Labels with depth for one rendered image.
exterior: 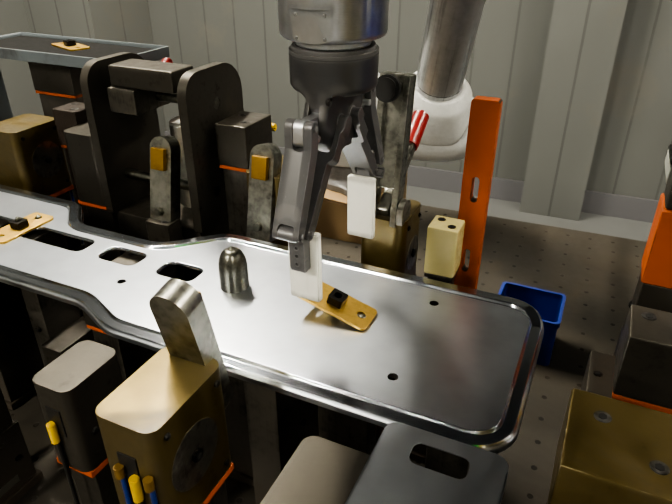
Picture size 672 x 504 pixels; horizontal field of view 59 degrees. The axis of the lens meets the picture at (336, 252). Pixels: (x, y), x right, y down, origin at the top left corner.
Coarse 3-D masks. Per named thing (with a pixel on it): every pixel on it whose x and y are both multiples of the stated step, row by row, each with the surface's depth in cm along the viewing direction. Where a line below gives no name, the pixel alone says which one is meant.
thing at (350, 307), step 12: (324, 288) 63; (336, 288) 62; (324, 300) 61; (336, 300) 60; (348, 300) 62; (336, 312) 60; (348, 312) 61; (360, 312) 61; (372, 312) 62; (360, 324) 60
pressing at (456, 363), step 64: (0, 192) 90; (0, 256) 73; (64, 256) 73; (192, 256) 73; (256, 256) 73; (128, 320) 61; (256, 320) 61; (320, 320) 61; (384, 320) 61; (448, 320) 61; (512, 320) 61; (256, 384) 54; (320, 384) 53; (384, 384) 53; (448, 384) 53; (512, 384) 53
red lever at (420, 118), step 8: (416, 112) 75; (424, 112) 75; (416, 120) 75; (424, 120) 75; (416, 128) 74; (424, 128) 75; (416, 136) 74; (416, 144) 74; (408, 152) 73; (408, 160) 73; (384, 192) 71; (384, 200) 70; (376, 208) 70; (384, 208) 70
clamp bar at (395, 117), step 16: (384, 80) 62; (400, 80) 65; (384, 96) 62; (400, 96) 66; (384, 112) 66; (400, 112) 66; (384, 128) 67; (400, 128) 66; (384, 144) 68; (400, 144) 66; (384, 160) 69; (400, 160) 67; (384, 176) 69; (400, 176) 67; (400, 192) 69
